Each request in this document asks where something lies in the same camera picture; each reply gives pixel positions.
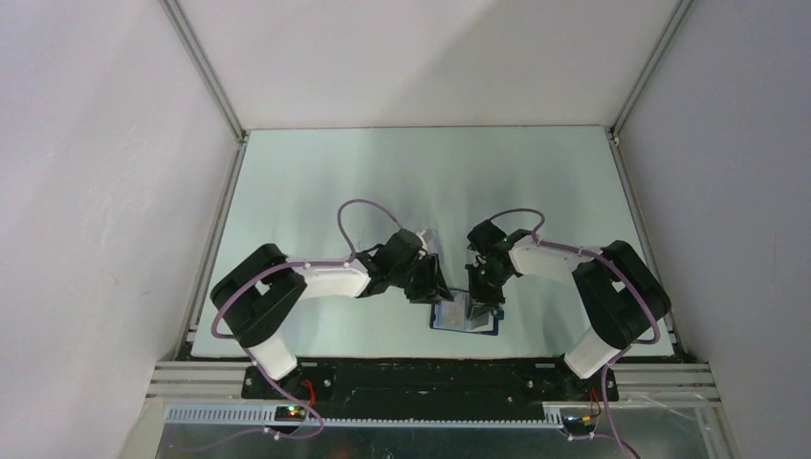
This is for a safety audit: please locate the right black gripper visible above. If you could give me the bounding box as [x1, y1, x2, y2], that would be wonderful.
[465, 263, 511, 320]

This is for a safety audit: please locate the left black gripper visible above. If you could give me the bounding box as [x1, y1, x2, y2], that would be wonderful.
[390, 252, 453, 304]

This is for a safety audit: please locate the blue leather card holder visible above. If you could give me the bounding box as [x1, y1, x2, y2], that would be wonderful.
[429, 289, 504, 336]

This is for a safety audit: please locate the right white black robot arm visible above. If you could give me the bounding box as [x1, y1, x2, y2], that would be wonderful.
[466, 220, 671, 400]

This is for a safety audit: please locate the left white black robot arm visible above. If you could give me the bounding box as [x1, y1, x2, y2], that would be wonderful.
[209, 229, 453, 399]

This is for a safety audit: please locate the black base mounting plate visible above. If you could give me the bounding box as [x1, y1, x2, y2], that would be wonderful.
[279, 358, 619, 422]

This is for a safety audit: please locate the right controller board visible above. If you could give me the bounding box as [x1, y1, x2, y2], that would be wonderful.
[561, 416, 599, 441]

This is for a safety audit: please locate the controller board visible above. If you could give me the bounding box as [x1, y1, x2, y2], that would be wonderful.
[561, 416, 599, 441]
[274, 405, 309, 423]

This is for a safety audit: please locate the left controller board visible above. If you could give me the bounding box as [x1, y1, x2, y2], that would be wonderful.
[274, 405, 309, 423]

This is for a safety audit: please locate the grey slotted cable duct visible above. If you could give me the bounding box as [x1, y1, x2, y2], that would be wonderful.
[165, 404, 565, 429]

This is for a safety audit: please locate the right aluminium frame post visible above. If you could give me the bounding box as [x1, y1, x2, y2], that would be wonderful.
[609, 0, 695, 138]

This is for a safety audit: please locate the aluminium frame post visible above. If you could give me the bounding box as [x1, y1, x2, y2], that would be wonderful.
[609, 0, 695, 138]
[159, 0, 247, 142]

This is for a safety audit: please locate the left aluminium frame post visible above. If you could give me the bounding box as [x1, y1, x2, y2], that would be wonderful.
[159, 0, 247, 142]

